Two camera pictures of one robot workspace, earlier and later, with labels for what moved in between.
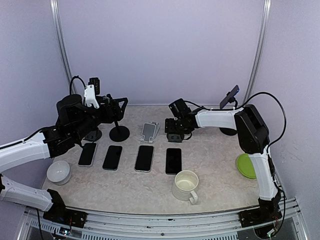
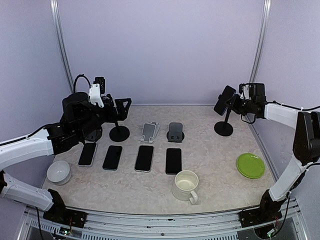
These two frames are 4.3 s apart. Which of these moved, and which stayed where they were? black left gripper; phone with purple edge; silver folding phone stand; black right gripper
Moved: black right gripper
Stayed: black left gripper; phone with purple edge; silver folding phone stand
